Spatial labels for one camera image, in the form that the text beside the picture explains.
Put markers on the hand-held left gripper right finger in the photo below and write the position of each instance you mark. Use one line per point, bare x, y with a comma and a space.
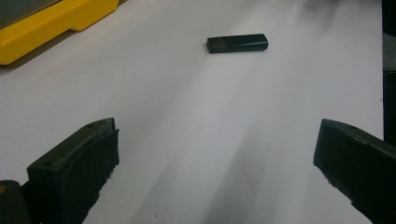
358, 161

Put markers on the yellow plastic case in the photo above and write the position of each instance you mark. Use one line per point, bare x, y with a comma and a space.
46, 23

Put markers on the small black rectangular block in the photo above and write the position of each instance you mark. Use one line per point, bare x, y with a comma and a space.
237, 43

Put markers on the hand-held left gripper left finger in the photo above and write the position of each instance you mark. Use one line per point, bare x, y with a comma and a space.
71, 169

